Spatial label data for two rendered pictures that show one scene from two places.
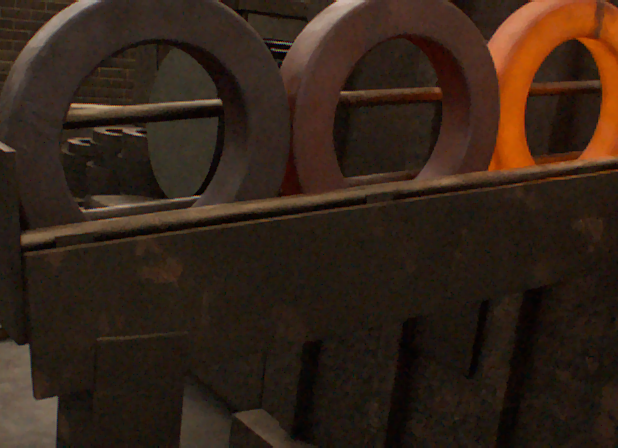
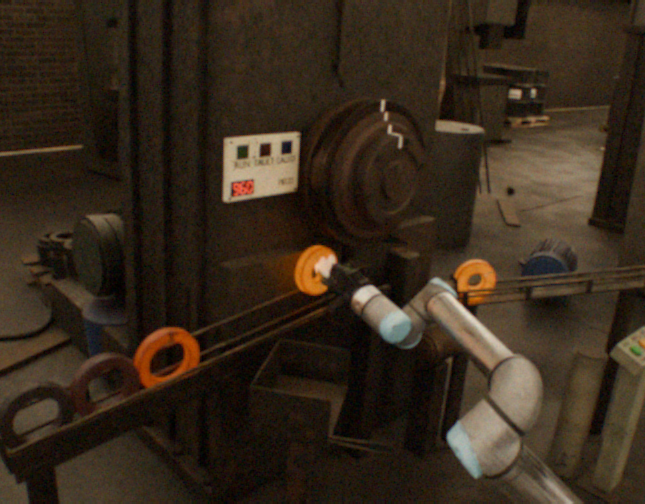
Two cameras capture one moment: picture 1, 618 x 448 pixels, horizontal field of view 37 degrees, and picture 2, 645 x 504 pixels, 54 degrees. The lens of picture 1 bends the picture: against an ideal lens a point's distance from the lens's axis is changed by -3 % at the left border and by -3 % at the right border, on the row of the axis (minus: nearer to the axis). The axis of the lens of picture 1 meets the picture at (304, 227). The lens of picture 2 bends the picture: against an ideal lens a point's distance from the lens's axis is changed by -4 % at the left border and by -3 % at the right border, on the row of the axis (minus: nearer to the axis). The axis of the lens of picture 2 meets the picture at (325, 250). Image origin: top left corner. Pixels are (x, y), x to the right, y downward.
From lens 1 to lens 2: 1.23 m
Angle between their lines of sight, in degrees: 12
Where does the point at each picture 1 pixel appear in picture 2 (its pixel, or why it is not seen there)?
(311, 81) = (77, 392)
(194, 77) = (89, 239)
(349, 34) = (85, 377)
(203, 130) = (96, 266)
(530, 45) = (147, 353)
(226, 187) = (59, 420)
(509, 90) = (142, 367)
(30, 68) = (2, 417)
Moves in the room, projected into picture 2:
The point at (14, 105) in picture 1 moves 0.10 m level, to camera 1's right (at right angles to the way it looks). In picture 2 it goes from (0, 425) to (43, 425)
